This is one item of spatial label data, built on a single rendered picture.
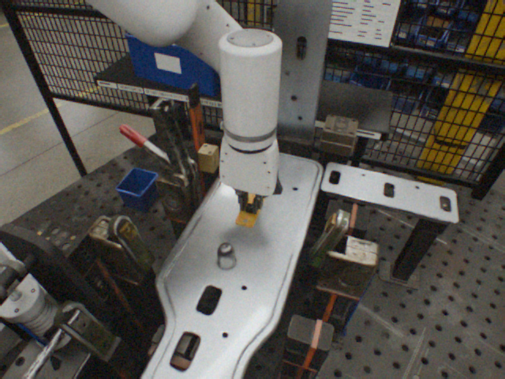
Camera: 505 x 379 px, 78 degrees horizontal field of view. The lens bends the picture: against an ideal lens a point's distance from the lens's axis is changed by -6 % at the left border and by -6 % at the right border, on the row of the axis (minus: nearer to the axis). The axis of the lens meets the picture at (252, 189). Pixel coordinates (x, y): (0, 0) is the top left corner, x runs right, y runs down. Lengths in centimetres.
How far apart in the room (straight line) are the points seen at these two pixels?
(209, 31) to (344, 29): 55
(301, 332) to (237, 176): 27
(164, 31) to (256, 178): 28
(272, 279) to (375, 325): 41
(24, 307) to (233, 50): 43
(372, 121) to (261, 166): 44
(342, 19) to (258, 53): 59
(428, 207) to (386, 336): 34
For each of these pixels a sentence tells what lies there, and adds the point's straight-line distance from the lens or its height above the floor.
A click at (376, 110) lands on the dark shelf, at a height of 103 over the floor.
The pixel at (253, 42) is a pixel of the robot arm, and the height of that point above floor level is 135.
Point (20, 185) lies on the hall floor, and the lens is 264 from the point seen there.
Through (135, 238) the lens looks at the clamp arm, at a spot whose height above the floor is 106.
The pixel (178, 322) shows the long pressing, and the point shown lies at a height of 100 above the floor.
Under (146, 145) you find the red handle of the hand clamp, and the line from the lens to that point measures 67.
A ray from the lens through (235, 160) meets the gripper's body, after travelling 55.
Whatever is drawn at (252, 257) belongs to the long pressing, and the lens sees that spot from 60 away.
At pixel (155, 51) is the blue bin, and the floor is 113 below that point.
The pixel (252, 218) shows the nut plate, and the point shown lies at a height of 100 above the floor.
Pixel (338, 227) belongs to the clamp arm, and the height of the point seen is 111.
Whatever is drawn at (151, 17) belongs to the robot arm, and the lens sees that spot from 40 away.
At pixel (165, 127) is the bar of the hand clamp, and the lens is 59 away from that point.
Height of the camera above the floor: 151
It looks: 46 degrees down
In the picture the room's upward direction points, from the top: straight up
